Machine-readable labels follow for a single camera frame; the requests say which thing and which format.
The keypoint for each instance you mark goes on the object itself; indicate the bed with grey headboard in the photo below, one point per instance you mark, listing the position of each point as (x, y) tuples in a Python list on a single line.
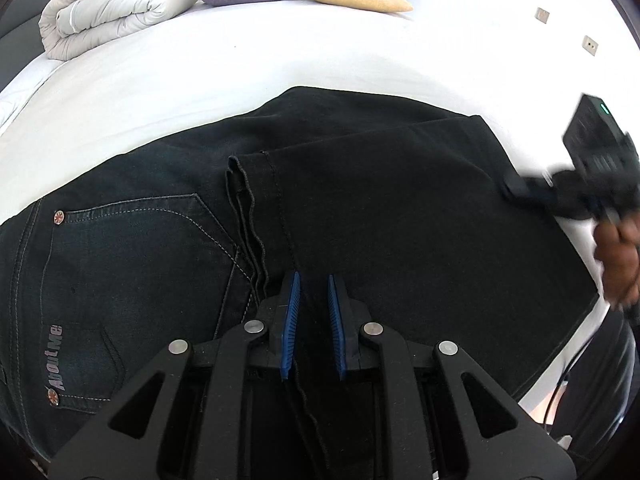
[(300, 50)]

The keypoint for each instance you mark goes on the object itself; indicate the black denim pants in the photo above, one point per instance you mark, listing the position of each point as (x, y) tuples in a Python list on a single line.
[(400, 220)]

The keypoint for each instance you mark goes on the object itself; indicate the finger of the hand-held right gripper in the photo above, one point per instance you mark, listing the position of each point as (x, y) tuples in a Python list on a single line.
[(527, 190)]

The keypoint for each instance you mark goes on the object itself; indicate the white pillow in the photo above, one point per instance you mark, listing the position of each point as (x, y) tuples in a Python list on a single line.
[(7, 110)]

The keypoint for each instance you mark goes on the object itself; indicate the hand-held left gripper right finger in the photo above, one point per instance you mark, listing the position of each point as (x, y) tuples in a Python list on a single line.
[(336, 320)]

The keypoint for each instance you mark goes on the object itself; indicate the wall socket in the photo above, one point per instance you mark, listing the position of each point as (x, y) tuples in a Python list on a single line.
[(590, 44), (542, 15)]

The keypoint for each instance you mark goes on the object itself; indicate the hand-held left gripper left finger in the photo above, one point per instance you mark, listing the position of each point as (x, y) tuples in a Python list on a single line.
[(291, 320)]

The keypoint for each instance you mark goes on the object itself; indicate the folded beige duvet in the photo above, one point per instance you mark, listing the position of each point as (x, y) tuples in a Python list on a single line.
[(110, 5)]

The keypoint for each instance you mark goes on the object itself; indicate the person's dark clothing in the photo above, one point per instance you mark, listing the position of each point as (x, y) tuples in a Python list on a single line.
[(600, 385)]

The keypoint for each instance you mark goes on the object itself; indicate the person's right hand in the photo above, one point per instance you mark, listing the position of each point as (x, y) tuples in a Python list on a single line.
[(620, 265)]

